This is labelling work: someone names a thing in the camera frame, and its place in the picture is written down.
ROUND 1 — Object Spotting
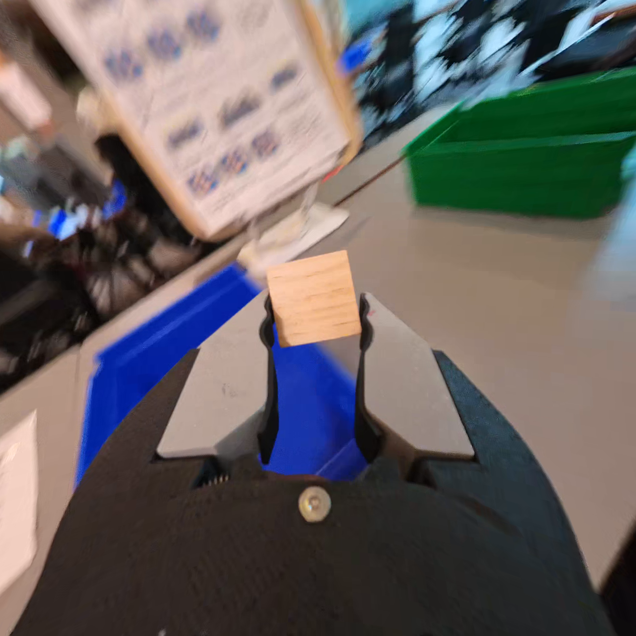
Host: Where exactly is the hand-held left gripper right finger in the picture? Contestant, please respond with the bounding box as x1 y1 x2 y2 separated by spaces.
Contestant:
354 292 476 464

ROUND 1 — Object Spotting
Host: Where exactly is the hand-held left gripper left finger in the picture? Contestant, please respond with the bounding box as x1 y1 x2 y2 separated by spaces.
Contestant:
156 291 280 464

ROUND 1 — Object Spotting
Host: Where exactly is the blue plastic bin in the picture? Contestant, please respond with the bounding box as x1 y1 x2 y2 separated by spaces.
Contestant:
75 263 371 491

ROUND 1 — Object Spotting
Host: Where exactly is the blue striped wooden cube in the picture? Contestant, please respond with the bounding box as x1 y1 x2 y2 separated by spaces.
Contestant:
266 250 363 348

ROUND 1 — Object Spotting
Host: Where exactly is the green plastic bin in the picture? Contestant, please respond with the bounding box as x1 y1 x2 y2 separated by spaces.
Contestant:
402 67 636 220

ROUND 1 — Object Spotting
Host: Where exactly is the white stand base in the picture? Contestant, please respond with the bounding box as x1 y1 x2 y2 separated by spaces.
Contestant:
237 189 351 279

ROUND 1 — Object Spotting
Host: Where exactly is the white paper sheet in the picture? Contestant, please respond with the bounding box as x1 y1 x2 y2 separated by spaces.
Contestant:
0 411 40 592

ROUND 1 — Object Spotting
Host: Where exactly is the printed instruction sheet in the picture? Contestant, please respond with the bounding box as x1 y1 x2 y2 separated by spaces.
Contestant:
35 0 351 239

